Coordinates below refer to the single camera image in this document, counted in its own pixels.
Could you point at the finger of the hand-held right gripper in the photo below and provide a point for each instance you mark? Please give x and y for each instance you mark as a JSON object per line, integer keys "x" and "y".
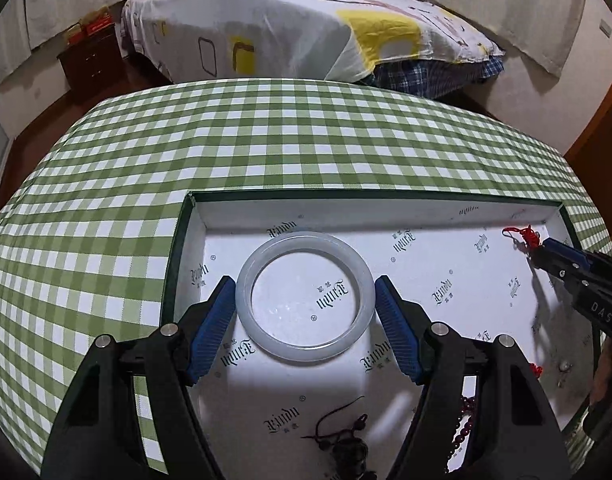
{"x": 565, "y": 250}
{"x": 550, "y": 267}

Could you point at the wall light switch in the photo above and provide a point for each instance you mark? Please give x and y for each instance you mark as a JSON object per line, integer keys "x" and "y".
{"x": 606, "y": 28}

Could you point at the small red knot gold charm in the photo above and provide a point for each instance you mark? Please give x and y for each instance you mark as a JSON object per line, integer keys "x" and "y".
{"x": 536, "y": 369}

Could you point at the blue plaid bed sheet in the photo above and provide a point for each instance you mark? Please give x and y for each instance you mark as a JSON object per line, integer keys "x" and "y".
{"x": 435, "y": 77}

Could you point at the gold gift pack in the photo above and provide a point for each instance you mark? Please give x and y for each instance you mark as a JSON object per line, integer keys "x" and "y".
{"x": 96, "y": 12}

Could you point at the white patterned bedspread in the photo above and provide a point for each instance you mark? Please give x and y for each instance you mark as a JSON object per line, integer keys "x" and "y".
{"x": 286, "y": 20}

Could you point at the white jade bangle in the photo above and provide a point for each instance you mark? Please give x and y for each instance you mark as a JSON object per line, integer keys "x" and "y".
{"x": 306, "y": 240}

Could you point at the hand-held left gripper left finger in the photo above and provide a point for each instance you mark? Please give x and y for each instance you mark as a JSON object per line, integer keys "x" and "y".
{"x": 211, "y": 332}

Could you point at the green checked tablecloth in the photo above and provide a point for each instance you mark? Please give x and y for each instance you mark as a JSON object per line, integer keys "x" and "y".
{"x": 286, "y": 135}

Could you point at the brown wooden door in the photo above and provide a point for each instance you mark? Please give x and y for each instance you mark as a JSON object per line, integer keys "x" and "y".
{"x": 600, "y": 145}

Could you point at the red gift box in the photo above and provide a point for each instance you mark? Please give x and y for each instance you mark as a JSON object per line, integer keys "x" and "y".
{"x": 100, "y": 26}

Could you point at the dark green box white lining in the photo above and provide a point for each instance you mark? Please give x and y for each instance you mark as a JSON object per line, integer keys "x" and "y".
{"x": 435, "y": 260}

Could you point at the dark wooden nightstand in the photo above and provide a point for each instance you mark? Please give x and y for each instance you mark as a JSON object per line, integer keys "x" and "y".
{"x": 91, "y": 60}

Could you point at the person's right hand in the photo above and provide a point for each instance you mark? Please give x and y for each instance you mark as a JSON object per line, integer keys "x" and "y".
{"x": 605, "y": 370}

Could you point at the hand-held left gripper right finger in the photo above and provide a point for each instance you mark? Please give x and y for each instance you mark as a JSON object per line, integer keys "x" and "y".
{"x": 399, "y": 332}

